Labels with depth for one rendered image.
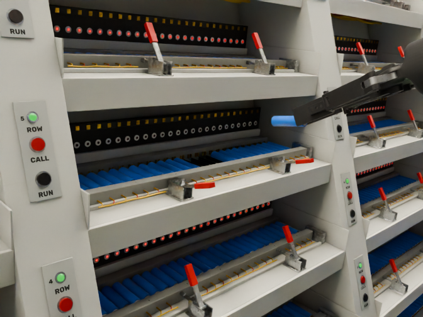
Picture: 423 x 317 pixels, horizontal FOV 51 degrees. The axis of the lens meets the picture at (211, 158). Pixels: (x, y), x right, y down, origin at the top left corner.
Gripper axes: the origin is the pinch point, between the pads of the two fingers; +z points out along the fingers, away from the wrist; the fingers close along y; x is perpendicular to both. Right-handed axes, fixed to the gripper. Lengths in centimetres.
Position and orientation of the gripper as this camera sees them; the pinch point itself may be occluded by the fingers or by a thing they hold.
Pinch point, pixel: (316, 110)
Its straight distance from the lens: 73.5
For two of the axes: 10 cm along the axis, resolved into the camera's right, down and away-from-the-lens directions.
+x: 2.6, 9.6, -0.9
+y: -7.2, 1.3, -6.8
